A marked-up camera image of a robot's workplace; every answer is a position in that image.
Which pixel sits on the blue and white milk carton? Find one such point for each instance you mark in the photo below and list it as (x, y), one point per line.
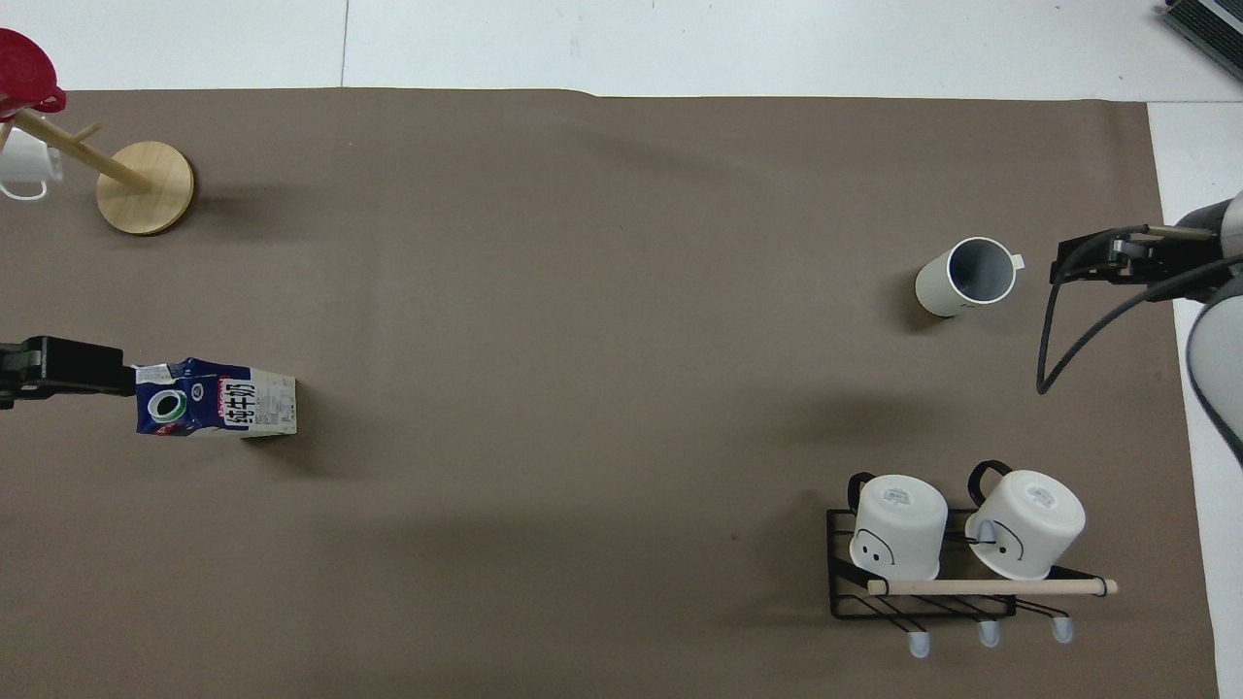
(218, 398)

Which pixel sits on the red plastic cup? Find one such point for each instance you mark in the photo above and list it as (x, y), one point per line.
(21, 66)

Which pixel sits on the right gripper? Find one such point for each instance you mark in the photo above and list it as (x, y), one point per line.
(1180, 260)

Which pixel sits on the wooden mug tree stand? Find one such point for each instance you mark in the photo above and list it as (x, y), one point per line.
(146, 189)

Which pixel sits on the small white mug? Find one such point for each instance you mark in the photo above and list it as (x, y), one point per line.
(23, 161)

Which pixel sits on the cream cup with grey inside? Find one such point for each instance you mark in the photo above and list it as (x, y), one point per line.
(940, 289)

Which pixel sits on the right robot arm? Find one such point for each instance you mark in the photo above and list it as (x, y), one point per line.
(1219, 359)

